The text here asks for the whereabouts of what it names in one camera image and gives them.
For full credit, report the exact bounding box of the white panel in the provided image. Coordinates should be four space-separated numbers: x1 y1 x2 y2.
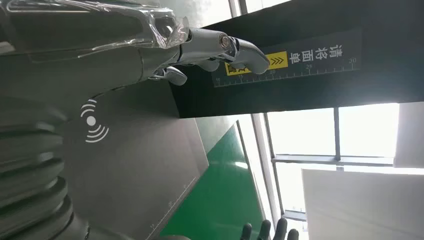
301 168 424 240

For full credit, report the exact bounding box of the black inbound scanner machine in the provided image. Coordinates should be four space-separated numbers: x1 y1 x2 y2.
62 0 424 240

